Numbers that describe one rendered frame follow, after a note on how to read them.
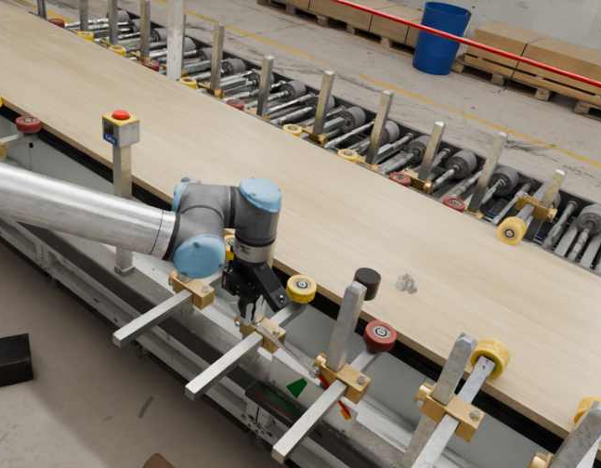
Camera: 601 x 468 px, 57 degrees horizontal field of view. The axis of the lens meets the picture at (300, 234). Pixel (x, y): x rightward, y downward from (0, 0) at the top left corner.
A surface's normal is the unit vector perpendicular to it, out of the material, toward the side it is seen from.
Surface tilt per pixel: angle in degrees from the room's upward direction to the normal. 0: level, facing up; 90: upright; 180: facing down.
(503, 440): 90
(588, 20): 90
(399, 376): 90
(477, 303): 0
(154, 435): 0
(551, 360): 0
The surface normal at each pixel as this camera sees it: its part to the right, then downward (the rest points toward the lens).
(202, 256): 0.22, 0.60
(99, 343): 0.16, -0.81
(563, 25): -0.56, 0.39
